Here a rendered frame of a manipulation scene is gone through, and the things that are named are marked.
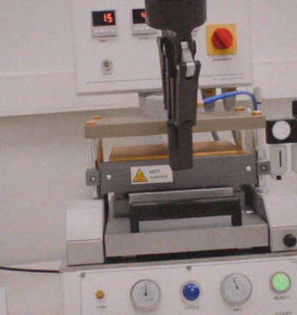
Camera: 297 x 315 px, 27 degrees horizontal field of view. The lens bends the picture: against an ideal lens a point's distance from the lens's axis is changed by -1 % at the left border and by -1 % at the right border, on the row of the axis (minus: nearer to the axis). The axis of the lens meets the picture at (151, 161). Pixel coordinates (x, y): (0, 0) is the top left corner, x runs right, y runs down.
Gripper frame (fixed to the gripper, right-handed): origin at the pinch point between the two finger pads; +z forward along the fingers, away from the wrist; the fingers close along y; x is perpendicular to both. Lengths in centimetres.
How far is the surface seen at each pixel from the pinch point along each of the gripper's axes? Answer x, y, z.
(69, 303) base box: -17.6, 7.8, 17.0
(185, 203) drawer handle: -0.7, 4.3, 6.6
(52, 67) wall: -14, -71, 10
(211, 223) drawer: 3.1, 3.9, 10.8
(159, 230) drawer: -4.4, 4.6, 10.0
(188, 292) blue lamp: -2.2, 11.0, 16.0
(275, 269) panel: 10.0, 10.5, 15.3
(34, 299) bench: -24, -27, 44
